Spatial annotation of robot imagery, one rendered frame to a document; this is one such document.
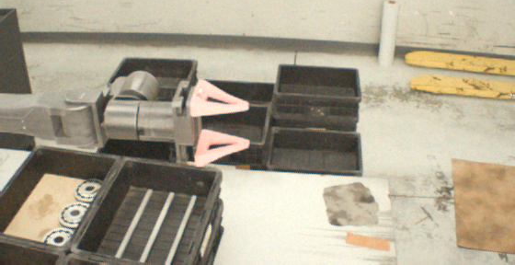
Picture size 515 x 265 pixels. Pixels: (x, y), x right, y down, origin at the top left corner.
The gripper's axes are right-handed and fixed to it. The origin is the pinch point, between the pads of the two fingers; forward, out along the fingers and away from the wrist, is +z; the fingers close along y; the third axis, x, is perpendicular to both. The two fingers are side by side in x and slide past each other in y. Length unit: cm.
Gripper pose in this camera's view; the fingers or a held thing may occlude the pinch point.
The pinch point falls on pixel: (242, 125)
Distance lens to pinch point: 80.4
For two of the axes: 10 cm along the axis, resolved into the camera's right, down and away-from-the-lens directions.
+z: 10.0, 0.5, -0.8
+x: -0.9, 5.5, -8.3
